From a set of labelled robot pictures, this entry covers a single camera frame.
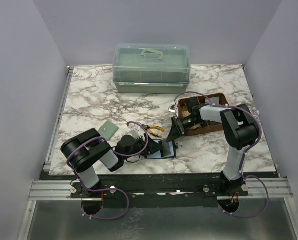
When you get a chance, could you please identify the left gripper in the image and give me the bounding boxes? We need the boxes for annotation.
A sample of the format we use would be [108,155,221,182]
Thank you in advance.
[123,132,164,161]

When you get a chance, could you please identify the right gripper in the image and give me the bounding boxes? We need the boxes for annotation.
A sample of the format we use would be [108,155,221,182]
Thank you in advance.
[167,115,202,143]

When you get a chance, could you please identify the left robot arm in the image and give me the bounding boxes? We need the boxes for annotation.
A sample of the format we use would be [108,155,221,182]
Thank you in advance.
[60,128,164,198]

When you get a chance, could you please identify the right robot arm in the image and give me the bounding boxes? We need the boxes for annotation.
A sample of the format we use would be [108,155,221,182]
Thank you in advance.
[166,97,262,196]

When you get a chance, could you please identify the silver card in tray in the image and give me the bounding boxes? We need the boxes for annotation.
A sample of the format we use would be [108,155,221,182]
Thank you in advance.
[210,96,221,105]

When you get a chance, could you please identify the yellow black pliers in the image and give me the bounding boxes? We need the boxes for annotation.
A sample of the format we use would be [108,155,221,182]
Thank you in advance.
[141,123,165,138]

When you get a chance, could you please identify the green snap wallet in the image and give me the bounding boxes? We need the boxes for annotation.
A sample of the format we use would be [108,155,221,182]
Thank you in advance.
[98,120,119,142]

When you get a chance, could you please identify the brown wicker tray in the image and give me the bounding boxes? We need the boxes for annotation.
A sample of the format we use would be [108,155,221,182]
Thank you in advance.
[177,93,228,137]

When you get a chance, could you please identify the green plastic storage box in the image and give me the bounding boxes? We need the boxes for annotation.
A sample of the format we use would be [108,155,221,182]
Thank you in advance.
[112,43,191,94]

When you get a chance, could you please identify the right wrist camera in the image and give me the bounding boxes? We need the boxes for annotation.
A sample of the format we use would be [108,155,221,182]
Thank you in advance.
[168,102,179,117]

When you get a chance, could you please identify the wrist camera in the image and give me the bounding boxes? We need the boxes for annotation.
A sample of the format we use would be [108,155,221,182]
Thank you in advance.
[168,102,179,117]
[128,124,142,140]

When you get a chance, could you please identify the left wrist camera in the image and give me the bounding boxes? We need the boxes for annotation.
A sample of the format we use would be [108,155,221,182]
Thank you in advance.
[128,124,142,140]

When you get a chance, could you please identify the black mounting rail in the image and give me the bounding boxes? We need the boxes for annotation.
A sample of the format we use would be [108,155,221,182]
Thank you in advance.
[71,173,249,208]

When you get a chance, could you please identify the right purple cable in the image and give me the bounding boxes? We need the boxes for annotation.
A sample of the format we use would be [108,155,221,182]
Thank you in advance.
[172,91,269,218]

